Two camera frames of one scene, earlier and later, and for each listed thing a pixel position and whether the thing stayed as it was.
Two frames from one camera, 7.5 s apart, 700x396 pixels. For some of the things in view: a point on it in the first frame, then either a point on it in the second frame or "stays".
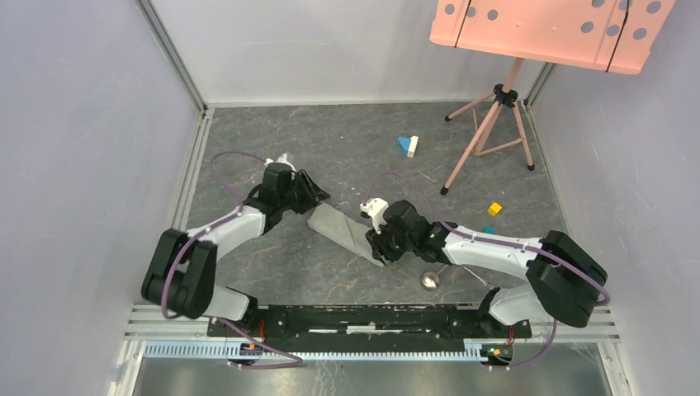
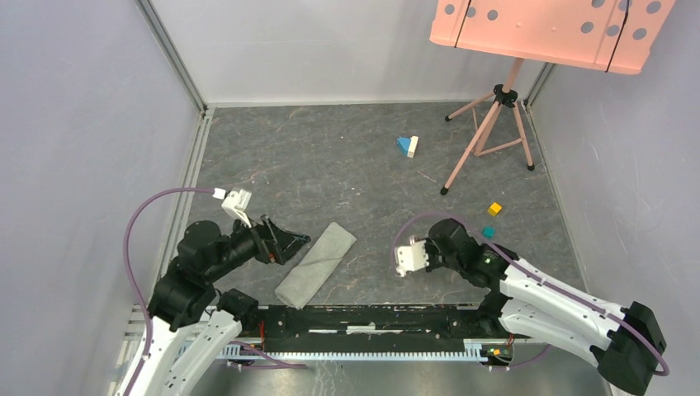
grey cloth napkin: (347, 231) → (314, 269)
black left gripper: (315, 194) → (286, 243)
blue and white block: (408, 144) stays
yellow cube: (494, 209) stays
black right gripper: (377, 241) → (432, 264)
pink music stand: (607, 35) stays
